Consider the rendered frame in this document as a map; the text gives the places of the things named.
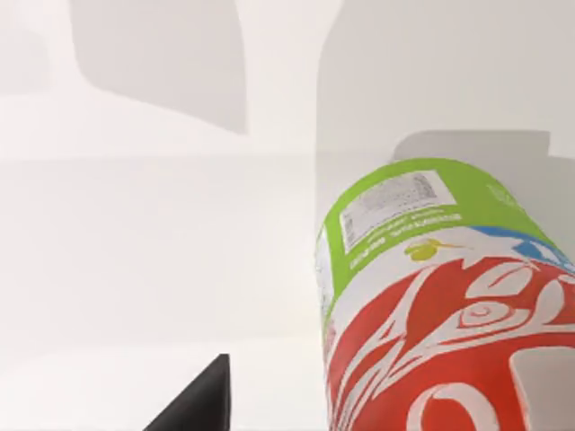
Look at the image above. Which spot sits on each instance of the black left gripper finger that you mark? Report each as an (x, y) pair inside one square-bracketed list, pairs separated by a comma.
[(204, 399)]

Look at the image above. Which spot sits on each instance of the red white and green can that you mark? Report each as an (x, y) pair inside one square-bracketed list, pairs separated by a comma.
[(440, 305)]

